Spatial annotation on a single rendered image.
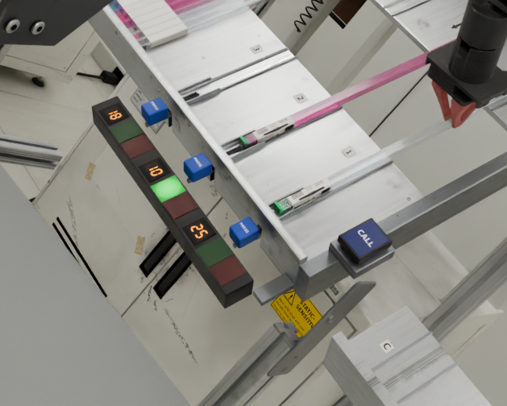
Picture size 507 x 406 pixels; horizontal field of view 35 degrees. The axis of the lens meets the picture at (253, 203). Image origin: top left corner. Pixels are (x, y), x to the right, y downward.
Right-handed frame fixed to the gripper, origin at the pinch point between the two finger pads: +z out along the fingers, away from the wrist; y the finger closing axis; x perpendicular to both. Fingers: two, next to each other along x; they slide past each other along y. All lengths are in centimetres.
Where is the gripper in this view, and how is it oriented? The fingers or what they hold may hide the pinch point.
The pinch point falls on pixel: (454, 118)
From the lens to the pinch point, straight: 114.2
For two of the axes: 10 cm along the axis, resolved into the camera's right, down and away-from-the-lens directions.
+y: -5.6, -6.7, 4.9
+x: -8.3, 4.2, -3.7
